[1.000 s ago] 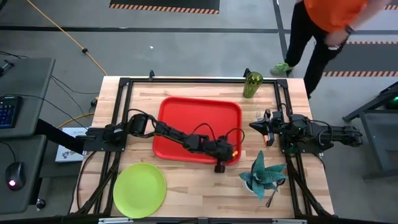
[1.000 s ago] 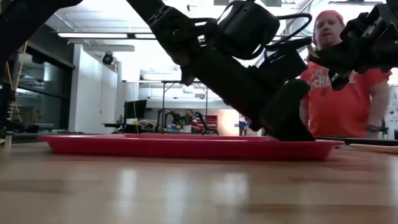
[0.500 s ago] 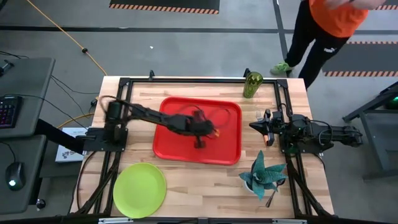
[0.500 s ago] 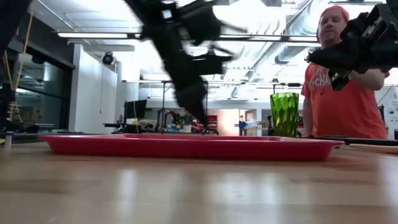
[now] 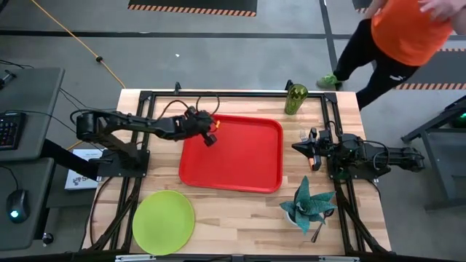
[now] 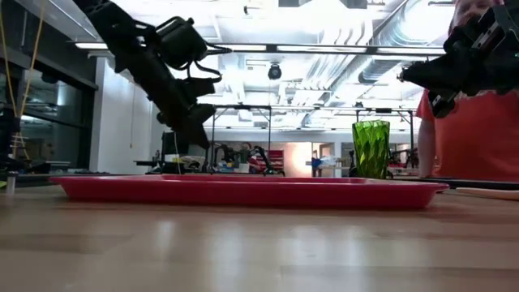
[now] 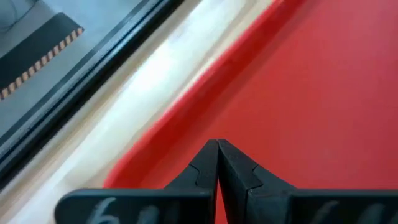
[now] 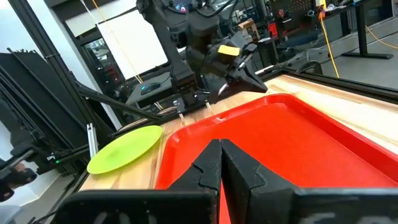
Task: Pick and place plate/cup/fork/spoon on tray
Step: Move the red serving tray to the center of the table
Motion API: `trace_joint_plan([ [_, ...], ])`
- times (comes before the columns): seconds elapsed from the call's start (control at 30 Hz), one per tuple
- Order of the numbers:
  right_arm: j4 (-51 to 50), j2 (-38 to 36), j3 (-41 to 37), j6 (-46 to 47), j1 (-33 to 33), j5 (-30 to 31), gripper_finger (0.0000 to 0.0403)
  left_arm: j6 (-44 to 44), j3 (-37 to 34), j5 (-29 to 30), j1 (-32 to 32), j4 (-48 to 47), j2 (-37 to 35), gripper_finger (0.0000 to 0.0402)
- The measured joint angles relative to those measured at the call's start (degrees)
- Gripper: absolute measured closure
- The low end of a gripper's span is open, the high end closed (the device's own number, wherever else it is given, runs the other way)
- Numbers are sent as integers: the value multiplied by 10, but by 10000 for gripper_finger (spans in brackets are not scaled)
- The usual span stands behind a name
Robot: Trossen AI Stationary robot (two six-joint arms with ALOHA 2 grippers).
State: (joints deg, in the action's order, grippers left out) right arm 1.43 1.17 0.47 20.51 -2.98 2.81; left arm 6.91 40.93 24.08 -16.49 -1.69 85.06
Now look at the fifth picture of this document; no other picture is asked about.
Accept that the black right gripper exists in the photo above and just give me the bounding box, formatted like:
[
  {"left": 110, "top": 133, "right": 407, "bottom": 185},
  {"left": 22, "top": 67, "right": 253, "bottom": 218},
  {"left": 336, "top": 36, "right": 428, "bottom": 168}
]
[{"left": 291, "top": 127, "right": 338, "bottom": 172}]

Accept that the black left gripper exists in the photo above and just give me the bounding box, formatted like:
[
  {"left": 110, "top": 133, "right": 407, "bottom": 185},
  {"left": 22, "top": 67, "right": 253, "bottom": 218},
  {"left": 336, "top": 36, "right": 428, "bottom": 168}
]
[{"left": 180, "top": 110, "right": 222, "bottom": 148}]

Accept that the green faceted plastic cup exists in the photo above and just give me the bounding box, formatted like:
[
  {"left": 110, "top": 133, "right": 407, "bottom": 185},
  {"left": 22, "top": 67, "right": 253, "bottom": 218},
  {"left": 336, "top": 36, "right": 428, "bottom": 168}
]
[{"left": 283, "top": 83, "right": 309, "bottom": 116}]

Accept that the lime green round plate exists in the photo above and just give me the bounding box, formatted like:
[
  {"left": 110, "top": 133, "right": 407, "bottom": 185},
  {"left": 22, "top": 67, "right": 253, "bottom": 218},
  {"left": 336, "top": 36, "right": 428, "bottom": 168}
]
[{"left": 132, "top": 189, "right": 196, "bottom": 256}]

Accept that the red plastic tray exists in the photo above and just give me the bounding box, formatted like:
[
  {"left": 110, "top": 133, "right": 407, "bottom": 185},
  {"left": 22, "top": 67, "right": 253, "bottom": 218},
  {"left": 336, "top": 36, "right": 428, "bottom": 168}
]
[{"left": 178, "top": 114, "right": 285, "bottom": 194}]

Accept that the dark metal spoon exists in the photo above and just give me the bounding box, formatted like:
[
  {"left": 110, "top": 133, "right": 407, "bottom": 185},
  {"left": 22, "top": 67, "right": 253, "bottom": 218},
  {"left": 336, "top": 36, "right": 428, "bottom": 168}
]
[{"left": 310, "top": 209, "right": 335, "bottom": 244}]

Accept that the teal artificial plant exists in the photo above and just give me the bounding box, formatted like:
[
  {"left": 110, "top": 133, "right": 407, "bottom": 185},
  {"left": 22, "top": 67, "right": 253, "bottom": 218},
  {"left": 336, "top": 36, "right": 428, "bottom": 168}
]
[{"left": 279, "top": 175, "right": 338, "bottom": 236}]

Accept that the white plant pot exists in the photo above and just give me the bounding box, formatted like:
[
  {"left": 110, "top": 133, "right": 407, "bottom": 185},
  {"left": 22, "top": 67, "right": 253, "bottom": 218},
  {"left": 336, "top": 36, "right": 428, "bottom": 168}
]
[{"left": 285, "top": 212, "right": 304, "bottom": 229}]

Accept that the black hazard striped floor mat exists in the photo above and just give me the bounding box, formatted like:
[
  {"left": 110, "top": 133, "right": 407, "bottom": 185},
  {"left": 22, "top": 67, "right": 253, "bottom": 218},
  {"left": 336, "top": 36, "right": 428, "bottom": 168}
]
[{"left": 127, "top": 0, "right": 258, "bottom": 17}]

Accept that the white printed box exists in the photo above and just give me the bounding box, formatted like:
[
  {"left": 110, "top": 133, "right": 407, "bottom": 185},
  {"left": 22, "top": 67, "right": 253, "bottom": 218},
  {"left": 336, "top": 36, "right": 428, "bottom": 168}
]
[{"left": 64, "top": 148, "right": 107, "bottom": 191}]

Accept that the black side table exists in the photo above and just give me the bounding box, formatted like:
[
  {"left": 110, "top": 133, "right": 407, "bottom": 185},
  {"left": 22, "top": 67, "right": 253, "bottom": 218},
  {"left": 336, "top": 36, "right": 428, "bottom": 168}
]
[{"left": 401, "top": 95, "right": 466, "bottom": 213}]

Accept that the person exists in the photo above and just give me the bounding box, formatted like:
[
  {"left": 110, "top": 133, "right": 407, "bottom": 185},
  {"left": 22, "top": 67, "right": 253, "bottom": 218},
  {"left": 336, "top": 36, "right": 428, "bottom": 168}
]
[{"left": 315, "top": 0, "right": 466, "bottom": 112}]

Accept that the grey desk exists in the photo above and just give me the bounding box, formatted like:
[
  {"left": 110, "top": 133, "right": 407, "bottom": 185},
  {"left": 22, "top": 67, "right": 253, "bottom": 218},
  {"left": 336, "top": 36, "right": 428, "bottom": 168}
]
[{"left": 0, "top": 66, "right": 66, "bottom": 252}]

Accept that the black keyboard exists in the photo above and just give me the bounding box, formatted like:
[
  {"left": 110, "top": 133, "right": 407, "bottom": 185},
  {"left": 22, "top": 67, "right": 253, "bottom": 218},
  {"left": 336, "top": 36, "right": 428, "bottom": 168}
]
[{"left": 0, "top": 111, "right": 28, "bottom": 151}]

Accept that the black computer mouse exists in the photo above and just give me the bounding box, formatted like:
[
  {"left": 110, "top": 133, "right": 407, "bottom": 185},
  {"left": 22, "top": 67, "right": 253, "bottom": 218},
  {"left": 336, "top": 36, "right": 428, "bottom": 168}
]
[{"left": 6, "top": 188, "right": 31, "bottom": 224}]

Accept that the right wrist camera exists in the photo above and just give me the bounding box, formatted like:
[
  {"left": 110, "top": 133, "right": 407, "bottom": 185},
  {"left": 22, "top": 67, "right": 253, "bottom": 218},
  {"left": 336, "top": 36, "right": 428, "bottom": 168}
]
[{"left": 318, "top": 127, "right": 334, "bottom": 145}]

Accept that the black looping arm cable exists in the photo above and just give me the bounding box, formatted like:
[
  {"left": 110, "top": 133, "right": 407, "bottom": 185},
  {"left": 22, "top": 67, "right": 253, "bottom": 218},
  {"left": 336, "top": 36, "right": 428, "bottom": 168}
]
[{"left": 156, "top": 93, "right": 221, "bottom": 123}]

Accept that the black aluminium table frame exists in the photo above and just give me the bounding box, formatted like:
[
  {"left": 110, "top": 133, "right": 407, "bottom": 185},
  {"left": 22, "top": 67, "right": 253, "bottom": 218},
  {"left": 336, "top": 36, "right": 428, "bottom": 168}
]
[{"left": 82, "top": 88, "right": 392, "bottom": 256}]

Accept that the orange extension cable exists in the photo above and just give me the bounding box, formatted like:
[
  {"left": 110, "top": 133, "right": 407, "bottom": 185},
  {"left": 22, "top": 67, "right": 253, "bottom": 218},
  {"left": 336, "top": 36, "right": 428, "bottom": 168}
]
[{"left": 30, "top": 0, "right": 127, "bottom": 90}]

